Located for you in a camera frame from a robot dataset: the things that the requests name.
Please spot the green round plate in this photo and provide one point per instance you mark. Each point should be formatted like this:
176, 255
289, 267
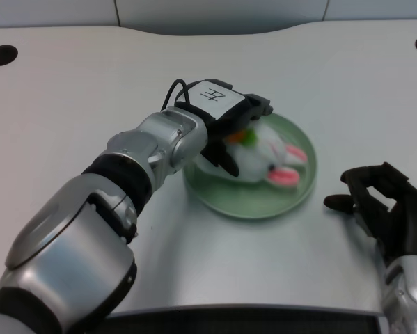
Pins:
257, 202

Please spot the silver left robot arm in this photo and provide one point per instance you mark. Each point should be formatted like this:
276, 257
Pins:
72, 250

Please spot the black robot torso panel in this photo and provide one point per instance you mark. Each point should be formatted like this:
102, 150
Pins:
246, 325

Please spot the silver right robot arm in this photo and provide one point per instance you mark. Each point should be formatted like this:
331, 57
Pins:
410, 295

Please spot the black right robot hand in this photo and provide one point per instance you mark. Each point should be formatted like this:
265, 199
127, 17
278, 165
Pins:
410, 222

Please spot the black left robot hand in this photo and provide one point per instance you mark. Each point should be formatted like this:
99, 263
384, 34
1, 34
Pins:
222, 101

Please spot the white plush rabbit doll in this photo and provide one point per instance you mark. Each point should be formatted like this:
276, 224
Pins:
260, 156

